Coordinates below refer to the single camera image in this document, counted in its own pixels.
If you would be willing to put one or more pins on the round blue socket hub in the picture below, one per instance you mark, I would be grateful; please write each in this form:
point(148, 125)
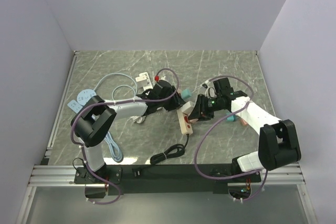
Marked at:
point(85, 95)

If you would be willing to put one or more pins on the black base bar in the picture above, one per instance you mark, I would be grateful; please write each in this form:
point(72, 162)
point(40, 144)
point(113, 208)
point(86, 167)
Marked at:
point(136, 179)

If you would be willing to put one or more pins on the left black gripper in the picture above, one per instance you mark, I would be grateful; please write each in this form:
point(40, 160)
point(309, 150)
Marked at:
point(175, 103)

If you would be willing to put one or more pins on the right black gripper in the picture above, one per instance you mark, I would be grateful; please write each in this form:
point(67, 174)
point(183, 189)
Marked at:
point(201, 112)

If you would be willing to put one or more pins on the teal charger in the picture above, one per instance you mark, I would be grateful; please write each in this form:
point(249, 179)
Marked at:
point(186, 94)
point(231, 118)

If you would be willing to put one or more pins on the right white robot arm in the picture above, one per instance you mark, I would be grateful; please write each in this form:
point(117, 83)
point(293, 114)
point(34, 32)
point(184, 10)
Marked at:
point(278, 143)

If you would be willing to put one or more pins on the beige power strip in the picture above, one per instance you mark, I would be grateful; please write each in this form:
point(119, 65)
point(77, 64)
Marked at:
point(185, 125)

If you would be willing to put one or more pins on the white cube power strip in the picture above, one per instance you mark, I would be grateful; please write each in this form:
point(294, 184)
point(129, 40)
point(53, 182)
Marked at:
point(143, 81)

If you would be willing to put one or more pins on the pink charger plug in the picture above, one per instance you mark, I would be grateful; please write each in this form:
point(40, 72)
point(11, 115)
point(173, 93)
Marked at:
point(243, 122)

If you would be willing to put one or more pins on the blue power strip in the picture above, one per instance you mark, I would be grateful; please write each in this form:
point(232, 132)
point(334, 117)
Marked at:
point(75, 106)

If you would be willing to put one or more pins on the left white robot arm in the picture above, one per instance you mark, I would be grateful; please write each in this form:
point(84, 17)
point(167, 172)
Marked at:
point(92, 123)

